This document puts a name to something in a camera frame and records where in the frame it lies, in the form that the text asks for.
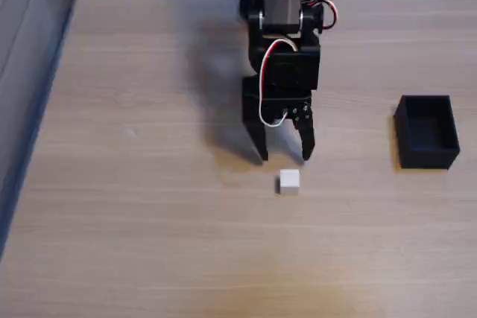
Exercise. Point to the black open box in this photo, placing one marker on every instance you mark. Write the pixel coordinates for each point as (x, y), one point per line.
(426, 132)

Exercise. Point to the white cube block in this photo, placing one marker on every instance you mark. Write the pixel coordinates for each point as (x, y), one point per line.
(290, 182)

